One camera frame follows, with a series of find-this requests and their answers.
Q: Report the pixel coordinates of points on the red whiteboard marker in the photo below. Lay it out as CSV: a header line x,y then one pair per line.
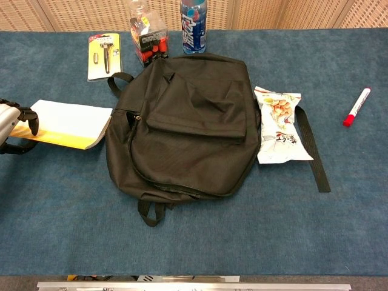
x,y
357,106

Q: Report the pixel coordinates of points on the blue carpet table cover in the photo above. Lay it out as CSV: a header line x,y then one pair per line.
x,y
194,242

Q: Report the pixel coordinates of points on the white nut snack bag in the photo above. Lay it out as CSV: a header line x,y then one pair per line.
x,y
282,136

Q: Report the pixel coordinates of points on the yellow and white Lexicon book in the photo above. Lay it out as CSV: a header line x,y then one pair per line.
x,y
69,124

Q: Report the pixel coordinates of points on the clear jar with red-black items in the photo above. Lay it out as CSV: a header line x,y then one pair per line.
x,y
148,39

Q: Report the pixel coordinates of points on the black fabric backpack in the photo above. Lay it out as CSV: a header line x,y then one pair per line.
x,y
194,121

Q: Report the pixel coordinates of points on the beige perforated folding screen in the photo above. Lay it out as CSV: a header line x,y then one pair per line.
x,y
91,15

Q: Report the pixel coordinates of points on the aluminium profile rail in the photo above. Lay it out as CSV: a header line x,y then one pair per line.
x,y
194,286

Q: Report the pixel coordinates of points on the silver metal plate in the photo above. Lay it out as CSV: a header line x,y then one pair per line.
x,y
182,278

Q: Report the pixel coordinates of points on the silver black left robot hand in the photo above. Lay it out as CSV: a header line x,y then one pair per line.
x,y
9,121

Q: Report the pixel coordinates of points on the razor in yellow blister pack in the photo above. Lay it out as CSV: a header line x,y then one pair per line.
x,y
97,69

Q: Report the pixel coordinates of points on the blue drink bottle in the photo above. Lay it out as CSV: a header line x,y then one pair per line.
x,y
194,36

